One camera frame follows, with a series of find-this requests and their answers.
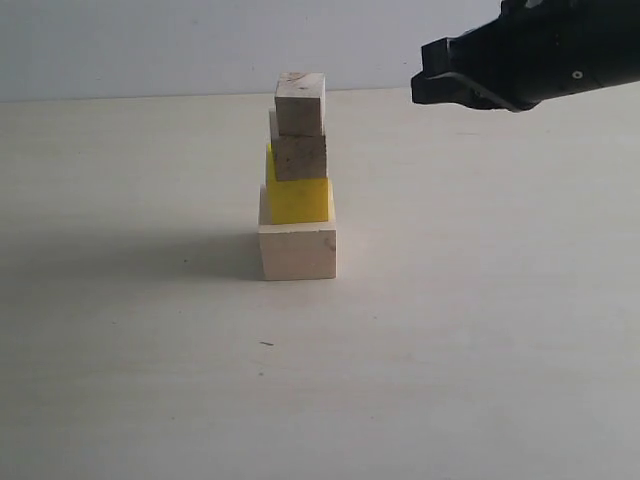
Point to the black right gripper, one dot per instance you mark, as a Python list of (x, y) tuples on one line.
[(534, 51)]

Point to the small light wooden cube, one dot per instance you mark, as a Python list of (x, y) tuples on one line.
[(300, 104)]

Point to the medium dark wooden cube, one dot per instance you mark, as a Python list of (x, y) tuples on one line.
[(297, 157)]

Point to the yellow cube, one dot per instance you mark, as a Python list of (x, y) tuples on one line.
[(297, 201)]

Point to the large light wooden cube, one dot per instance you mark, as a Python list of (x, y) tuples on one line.
[(302, 251)]

